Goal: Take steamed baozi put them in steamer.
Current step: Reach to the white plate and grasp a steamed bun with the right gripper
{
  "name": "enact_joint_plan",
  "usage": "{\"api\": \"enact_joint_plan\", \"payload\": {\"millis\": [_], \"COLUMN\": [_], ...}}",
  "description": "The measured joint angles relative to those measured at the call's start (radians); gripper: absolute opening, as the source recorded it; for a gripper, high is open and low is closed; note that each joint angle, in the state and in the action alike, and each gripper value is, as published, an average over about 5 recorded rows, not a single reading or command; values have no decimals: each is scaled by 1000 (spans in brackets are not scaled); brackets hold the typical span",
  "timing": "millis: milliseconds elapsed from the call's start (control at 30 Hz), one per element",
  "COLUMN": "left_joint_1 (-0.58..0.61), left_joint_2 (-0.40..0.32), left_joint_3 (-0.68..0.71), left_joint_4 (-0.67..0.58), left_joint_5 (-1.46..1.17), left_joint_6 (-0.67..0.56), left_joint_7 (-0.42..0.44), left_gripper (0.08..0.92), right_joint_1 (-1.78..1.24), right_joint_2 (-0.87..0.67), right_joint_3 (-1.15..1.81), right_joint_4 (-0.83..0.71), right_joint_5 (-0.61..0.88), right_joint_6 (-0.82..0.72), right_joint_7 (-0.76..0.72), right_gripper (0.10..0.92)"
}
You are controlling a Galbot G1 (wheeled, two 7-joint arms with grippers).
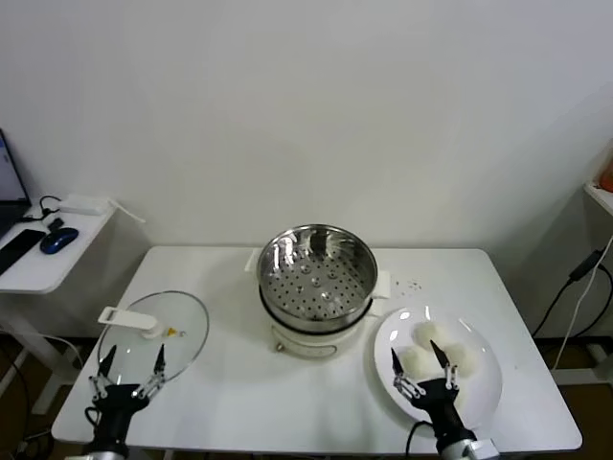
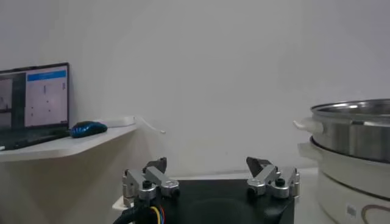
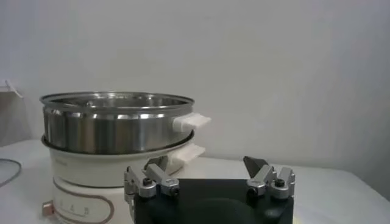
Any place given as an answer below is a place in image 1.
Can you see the white shelf board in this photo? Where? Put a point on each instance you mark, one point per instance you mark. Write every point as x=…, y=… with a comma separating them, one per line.
x=601, y=196

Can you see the scattered dark crumbs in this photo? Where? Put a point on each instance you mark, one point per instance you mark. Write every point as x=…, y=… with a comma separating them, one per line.
x=409, y=286

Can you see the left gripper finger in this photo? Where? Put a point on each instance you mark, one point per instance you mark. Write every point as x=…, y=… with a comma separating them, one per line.
x=160, y=365
x=106, y=366

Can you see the orange object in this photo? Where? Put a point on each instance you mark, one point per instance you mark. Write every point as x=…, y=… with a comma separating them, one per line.
x=607, y=178

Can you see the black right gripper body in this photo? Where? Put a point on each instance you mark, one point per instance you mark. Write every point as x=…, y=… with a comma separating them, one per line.
x=440, y=402

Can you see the white round plate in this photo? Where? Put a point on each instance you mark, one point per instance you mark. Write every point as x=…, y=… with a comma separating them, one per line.
x=483, y=383

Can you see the stainless steel steamer pot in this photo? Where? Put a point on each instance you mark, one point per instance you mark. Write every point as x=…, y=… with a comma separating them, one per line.
x=306, y=347

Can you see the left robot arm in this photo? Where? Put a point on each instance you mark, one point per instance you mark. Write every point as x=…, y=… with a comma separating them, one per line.
x=107, y=453

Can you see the blue computer mouse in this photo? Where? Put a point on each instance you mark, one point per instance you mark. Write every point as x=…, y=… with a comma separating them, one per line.
x=58, y=239

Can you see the white power adapter box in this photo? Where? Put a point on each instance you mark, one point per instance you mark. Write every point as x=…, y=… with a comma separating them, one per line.
x=81, y=203

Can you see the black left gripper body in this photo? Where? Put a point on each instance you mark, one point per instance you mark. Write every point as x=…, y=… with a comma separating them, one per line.
x=117, y=400

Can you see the black keyboard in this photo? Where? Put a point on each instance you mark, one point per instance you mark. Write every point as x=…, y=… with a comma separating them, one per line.
x=19, y=246

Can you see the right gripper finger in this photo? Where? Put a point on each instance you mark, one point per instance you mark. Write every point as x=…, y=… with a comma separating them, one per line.
x=441, y=358
x=397, y=366

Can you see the stainless steel steamer basket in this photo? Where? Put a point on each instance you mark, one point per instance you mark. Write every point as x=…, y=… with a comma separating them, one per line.
x=316, y=287

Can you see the small black dongle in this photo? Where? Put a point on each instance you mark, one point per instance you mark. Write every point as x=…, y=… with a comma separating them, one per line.
x=55, y=223

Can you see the black laptop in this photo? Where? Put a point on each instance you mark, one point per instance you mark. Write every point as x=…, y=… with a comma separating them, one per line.
x=9, y=182

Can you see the white desk foot bar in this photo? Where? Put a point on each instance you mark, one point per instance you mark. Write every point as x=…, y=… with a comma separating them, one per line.
x=601, y=357

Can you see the white side table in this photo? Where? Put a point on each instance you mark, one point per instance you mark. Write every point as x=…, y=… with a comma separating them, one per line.
x=62, y=268

